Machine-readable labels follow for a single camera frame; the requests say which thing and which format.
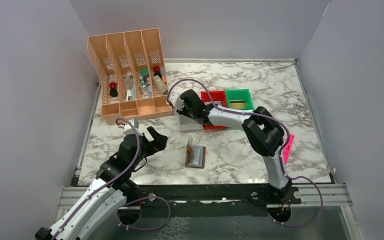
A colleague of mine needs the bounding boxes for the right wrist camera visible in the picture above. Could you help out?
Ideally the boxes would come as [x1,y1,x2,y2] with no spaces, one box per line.
[170,95,184,112]

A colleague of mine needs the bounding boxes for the purple cable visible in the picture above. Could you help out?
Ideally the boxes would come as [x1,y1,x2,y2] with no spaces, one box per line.
[49,117,172,240]
[166,78,324,229]

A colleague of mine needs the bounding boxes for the gold card in green bin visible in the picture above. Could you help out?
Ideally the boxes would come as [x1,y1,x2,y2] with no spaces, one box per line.
[229,100,247,110]

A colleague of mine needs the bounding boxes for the green plastic bin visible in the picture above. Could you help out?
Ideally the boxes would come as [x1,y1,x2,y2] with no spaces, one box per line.
[225,88,255,110]

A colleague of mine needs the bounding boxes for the red black stamp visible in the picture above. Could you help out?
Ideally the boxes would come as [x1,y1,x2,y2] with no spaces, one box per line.
[109,81,118,98]

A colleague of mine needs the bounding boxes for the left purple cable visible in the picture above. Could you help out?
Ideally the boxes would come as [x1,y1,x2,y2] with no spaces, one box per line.
[49,117,172,240]

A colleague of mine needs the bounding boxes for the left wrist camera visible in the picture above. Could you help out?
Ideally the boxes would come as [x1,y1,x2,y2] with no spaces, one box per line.
[115,118,139,136]

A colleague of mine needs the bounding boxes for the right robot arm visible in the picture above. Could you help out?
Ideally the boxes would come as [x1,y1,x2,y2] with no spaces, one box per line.
[168,89,292,204]

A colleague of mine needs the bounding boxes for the orange desk organizer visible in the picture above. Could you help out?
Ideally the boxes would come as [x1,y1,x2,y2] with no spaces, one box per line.
[87,28,173,125]

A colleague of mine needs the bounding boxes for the black mounting rail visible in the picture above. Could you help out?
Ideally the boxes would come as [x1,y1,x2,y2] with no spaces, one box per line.
[59,182,349,220]

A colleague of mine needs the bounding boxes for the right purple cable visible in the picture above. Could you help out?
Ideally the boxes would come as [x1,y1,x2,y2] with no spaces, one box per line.
[166,78,324,229]

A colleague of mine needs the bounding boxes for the pink highlighter marker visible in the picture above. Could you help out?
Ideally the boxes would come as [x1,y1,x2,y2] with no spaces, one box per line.
[283,133,295,165]

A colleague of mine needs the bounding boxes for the white plastic bin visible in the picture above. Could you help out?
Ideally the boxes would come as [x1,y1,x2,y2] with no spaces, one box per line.
[178,115,204,132]

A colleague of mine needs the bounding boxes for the brown leather card holder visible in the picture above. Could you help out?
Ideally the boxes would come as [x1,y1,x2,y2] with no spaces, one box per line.
[184,141,206,169]

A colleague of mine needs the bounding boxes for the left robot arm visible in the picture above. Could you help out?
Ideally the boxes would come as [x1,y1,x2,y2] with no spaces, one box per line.
[34,125,168,240]

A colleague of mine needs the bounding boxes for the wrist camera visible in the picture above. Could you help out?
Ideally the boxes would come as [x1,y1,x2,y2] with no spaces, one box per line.
[115,118,139,136]
[170,95,184,112]

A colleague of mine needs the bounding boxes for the red plastic bin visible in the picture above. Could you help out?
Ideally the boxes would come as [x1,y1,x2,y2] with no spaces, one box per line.
[200,90,228,130]

